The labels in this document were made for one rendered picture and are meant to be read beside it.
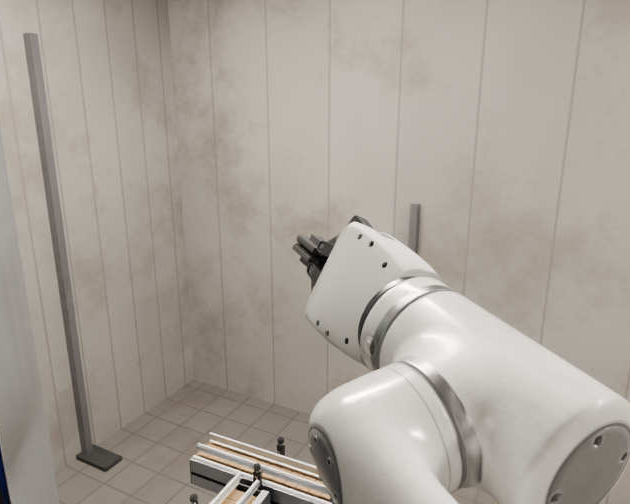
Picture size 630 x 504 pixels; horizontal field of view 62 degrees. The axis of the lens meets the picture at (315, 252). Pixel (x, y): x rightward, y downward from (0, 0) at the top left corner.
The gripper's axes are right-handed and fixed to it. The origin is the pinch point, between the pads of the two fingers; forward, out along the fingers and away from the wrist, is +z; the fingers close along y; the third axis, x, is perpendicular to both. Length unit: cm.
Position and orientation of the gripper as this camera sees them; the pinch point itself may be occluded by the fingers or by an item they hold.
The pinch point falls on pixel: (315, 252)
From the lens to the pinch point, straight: 52.2
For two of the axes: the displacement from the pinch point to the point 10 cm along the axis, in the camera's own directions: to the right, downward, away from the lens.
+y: 4.2, -8.9, -1.6
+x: -7.9, -2.8, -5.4
